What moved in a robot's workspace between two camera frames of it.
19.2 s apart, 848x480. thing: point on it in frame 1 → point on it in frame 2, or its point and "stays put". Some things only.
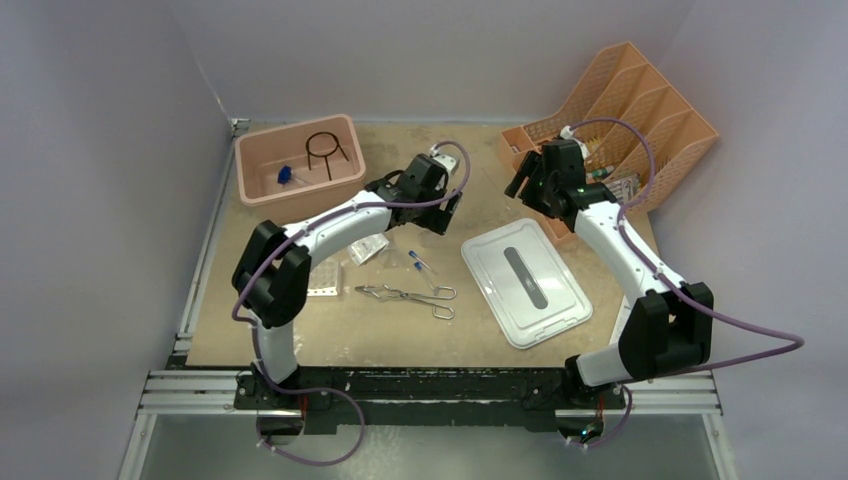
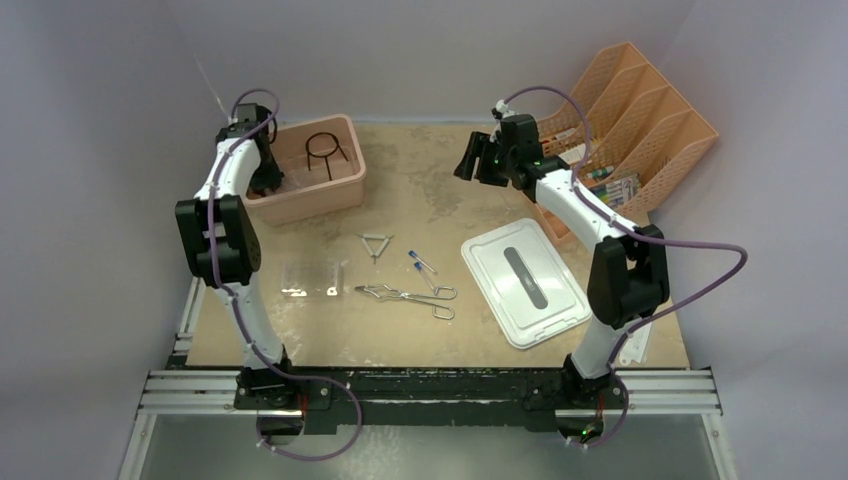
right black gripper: (533, 164) → (481, 146)
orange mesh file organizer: (637, 128) stays put
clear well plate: (326, 280) stays put
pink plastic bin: (286, 172) stays put
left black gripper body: (434, 218) → (266, 176)
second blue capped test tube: (419, 267) stays put
